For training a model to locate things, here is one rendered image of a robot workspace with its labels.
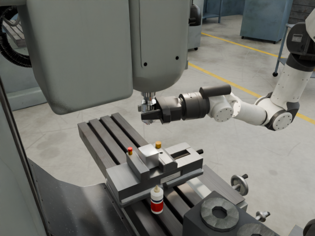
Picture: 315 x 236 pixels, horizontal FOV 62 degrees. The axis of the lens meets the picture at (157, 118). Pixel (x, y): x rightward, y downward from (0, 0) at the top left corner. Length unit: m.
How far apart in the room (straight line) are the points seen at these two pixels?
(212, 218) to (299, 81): 0.57
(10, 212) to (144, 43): 0.44
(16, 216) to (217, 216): 0.44
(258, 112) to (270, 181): 1.57
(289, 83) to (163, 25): 0.53
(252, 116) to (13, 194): 0.75
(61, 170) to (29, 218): 1.93
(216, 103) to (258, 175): 1.74
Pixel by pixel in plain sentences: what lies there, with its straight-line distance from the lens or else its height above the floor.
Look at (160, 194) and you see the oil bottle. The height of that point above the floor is 1.00.
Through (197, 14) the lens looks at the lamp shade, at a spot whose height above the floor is 1.48.
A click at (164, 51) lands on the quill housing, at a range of 0.65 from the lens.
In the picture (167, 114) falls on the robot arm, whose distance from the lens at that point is 0.78.
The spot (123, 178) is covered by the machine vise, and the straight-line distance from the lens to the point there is 0.93.
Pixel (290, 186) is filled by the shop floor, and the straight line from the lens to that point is 2.53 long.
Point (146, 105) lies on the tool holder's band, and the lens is 0.79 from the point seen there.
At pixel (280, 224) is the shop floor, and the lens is 2.22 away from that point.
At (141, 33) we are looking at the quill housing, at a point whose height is 1.49.
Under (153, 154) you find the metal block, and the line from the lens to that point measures 0.90.
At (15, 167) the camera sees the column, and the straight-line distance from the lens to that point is 0.57.
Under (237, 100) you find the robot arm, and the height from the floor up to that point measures 1.22.
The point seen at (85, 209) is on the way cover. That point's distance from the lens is 0.98.
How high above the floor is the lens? 1.62
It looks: 31 degrees down
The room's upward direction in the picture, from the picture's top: straight up
